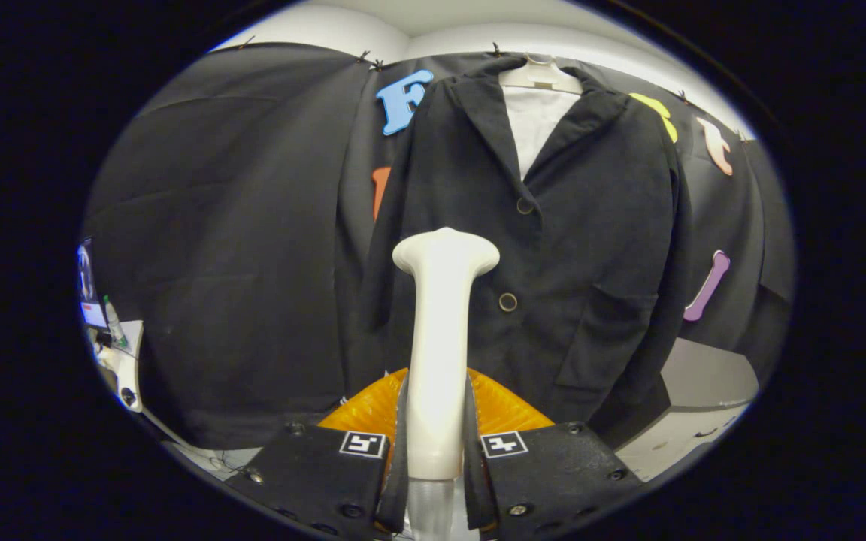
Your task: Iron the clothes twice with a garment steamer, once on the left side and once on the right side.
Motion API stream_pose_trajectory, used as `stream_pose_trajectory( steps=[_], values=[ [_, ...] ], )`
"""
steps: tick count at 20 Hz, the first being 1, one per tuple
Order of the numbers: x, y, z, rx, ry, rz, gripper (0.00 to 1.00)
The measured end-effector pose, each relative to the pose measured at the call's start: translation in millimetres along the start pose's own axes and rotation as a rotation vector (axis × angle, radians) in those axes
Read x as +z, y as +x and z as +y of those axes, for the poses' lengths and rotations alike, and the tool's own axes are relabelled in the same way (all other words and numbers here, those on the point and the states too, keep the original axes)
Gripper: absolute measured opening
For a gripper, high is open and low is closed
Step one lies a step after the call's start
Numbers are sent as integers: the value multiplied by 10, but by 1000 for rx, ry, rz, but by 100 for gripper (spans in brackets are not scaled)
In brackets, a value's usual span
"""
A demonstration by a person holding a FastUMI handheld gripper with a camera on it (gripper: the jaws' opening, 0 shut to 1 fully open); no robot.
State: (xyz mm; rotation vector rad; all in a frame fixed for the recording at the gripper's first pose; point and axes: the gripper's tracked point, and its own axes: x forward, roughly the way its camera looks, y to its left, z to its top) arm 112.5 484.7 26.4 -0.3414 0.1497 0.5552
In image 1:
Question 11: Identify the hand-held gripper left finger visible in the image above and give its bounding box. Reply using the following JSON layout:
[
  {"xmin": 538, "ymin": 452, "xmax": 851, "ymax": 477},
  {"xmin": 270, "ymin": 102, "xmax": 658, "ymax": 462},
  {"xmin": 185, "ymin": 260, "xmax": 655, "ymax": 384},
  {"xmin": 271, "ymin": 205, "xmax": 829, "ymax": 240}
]
[{"xmin": 226, "ymin": 367, "xmax": 411, "ymax": 541}]

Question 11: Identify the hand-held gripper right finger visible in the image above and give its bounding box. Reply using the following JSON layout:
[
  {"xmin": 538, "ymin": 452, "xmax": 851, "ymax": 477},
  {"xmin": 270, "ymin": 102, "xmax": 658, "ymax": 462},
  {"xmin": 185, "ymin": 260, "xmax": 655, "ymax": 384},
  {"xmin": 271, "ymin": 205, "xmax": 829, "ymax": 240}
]
[{"xmin": 465, "ymin": 366, "xmax": 640, "ymax": 540}]

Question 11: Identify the white garment steamer with hose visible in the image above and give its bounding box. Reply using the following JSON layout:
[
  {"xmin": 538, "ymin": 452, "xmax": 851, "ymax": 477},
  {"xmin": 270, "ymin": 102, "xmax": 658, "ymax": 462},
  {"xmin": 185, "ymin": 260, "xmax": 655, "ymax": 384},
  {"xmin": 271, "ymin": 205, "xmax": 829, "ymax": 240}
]
[{"xmin": 392, "ymin": 227, "xmax": 501, "ymax": 541}]

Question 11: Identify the black suit jacket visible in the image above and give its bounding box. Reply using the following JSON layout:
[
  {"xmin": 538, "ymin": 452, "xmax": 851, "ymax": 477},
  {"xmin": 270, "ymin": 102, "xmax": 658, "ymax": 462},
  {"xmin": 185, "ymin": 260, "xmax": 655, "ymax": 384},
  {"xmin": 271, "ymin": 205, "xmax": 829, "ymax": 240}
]
[{"xmin": 358, "ymin": 56, "xmax": 693, "ymax": 448}]

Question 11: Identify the white shirt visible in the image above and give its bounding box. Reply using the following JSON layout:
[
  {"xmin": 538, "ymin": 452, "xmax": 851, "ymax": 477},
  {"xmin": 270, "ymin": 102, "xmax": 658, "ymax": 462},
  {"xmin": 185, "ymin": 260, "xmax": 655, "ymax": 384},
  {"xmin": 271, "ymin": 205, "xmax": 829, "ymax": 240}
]
[{"xmin": 501, "ymin": 84, "xmax": 583, "ymax": 181}]

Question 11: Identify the white clothes hanger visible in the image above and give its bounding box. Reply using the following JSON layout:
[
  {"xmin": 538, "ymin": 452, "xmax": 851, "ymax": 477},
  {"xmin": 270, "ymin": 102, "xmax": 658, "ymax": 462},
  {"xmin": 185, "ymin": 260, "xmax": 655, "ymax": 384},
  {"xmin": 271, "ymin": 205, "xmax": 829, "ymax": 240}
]
[{"xmin": 498, "ymin": 54, "xmax": 584, "ymax": 95}]

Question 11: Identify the grey cabinet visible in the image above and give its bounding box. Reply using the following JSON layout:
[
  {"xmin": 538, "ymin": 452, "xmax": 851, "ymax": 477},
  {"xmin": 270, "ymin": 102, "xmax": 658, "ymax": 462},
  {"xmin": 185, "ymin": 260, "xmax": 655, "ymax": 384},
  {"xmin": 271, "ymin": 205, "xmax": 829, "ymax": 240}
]
[{"xmin": 613, "ymin": 337, "xmax": 761, "ymax": 483}]

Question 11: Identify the white equipment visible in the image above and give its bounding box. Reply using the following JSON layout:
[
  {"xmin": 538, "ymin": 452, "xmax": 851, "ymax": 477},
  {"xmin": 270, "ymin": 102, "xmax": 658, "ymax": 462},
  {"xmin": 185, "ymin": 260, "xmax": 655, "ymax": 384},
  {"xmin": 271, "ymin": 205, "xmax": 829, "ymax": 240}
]
[{"xmin": 95, "ymin": 322, "xmax": 145, "ymax": 413}]

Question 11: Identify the black backdrop cloth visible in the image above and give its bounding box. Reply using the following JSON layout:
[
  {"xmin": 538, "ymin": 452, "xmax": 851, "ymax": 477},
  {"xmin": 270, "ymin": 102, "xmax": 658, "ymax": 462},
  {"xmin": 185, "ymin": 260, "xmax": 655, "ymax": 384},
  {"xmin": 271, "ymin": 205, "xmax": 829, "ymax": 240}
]
[{"xmin": 81, "ymin": 41, "xmax": 795, "ymax": 450}]

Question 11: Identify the computer monitor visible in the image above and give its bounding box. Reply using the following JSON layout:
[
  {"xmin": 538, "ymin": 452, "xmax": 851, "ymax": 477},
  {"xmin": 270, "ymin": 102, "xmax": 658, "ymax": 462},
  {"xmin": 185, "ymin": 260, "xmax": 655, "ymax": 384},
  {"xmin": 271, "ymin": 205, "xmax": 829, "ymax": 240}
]
[{"xmin": 78, "ymin": 240, "xmax": 108, "ymax": 329}]

